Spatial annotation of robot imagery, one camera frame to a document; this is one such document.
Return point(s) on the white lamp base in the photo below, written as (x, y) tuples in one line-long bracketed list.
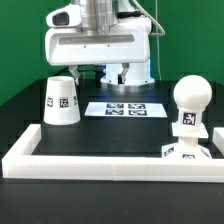
[(187, 146)]

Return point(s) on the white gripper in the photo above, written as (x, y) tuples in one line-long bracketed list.
[(97, 33)]

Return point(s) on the white sheet with markers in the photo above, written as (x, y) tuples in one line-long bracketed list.
[(109, 109)]

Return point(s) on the white lamp shade cone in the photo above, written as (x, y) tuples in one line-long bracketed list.
[(61, 102)]

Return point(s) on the white U-shaped fence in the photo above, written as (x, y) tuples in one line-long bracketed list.
[(21, 162)]

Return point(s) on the white lamp bulb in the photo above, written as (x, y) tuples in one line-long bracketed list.
[(192, 94)]

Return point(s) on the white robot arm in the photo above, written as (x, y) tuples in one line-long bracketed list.
[(138, 74)]

